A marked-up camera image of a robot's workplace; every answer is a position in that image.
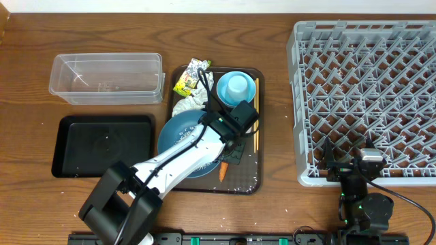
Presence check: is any pile of white rice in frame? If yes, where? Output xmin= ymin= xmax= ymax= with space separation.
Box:
xmin=175 ymin=126 xmax=218 ymax=175

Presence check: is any orange carrot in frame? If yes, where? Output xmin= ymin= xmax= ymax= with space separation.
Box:
xmin=219 ymin=161 xmax=229 ymax=182

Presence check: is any white tissue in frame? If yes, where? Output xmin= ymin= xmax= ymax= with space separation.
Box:
xmin=172 ymin=82 xmax=208 ymax=117

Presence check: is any dark blue plate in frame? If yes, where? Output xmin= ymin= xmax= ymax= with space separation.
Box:
xmin=157 ymin=110 xmax=220 ymax=179

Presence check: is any green foil snack wrapper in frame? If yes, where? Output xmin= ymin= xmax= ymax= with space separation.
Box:
xmin=173 ymin=58 xmax=212 ymax=97

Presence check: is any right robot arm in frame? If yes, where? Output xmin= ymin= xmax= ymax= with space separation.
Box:
xmin=320 ymin=139 xmax=394 ymax=244

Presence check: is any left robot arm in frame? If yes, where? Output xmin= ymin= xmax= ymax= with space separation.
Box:
xmin=78 ymin=101 xmax=259 ymax=244

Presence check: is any grey dishwasher rack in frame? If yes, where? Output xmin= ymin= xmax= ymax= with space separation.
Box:
xmin=286 ymin=20 xmax=435 ymax=187

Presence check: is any wooden chopstick left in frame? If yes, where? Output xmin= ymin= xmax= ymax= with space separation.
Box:
xmin=253 ymin=78 xmax=259 ymax=153

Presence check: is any wooden chopstick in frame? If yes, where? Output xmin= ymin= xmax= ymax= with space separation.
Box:
xmin=255 ymin=78 xmax=260 ymax=152
xmin=253 ymin=78 xmax=259 ymax=153

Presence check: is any light blue cup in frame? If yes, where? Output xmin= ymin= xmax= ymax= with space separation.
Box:
xmin=227 ymin=76 xmax=248 ymax=102

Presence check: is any light blue bowl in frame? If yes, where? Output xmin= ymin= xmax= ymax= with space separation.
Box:
xmin=216 ymin=71 xmax=256 ymax=108

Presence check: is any wooden chopstick right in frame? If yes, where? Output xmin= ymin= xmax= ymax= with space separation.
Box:
xmin=255 ymin=78 xmax=260 ymax=152

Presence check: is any brown serving tray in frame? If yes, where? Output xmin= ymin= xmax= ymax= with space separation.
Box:
xmin=167 ymin=65 xmax=265 ymax=195

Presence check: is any black plastic tray bin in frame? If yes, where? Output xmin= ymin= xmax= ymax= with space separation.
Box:
xmin=51 ymin=115 xmax=154 ymax=178

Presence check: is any clear plastic bin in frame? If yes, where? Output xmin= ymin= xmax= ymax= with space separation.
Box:
xmin=48 ymin=52 xmax=165 ymax=105

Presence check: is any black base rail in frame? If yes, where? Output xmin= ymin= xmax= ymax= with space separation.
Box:
xmin=67 ymin=232 xmax=410 ymax=245

